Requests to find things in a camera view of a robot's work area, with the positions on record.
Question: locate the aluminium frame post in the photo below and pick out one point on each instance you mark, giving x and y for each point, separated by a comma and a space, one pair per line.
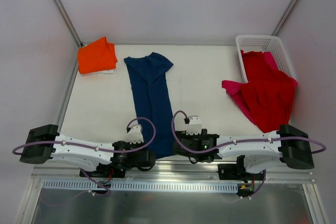
66, 19
285, 16

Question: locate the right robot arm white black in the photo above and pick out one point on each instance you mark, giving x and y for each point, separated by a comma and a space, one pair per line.
287, 146

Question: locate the pink t-shirt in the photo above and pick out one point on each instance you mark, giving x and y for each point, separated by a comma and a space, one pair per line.
231, 90

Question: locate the white plastic basket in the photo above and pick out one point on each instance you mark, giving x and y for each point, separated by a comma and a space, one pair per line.
272, 44

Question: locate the navy blue printed t-shirt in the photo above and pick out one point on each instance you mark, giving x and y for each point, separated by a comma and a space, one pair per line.
151, 98

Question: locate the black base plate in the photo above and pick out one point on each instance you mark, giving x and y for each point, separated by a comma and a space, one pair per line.
227, 172
118, 172

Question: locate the aluminium mounting rail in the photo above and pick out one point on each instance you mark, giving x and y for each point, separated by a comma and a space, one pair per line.
179, 171

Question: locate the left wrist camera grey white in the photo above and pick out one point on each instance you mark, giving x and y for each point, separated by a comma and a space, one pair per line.
135, 138

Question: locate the left aluminium frame post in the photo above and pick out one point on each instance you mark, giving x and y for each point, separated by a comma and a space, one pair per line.
66, 19

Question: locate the white slotted cable duct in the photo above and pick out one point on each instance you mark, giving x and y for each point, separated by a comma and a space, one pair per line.
123, 185

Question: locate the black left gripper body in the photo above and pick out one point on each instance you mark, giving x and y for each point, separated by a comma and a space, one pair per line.
149, 158

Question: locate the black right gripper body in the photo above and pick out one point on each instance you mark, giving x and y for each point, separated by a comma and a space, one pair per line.
179, 146

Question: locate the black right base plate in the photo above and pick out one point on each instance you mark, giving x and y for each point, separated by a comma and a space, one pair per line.
227, 172

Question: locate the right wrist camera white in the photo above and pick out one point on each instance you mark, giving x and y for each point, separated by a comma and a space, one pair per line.
193, 125

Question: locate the folded orange t-shirt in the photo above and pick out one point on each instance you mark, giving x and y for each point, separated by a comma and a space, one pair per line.
97, 56

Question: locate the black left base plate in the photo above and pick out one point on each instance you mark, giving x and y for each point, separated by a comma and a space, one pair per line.
118, 172

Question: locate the red t-shirt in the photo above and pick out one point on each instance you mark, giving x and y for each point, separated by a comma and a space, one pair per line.
270, 93

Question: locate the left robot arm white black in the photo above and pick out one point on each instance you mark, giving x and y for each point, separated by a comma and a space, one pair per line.
46, 145

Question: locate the right aluminium frame post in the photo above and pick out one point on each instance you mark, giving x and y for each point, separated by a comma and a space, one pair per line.
285, 16

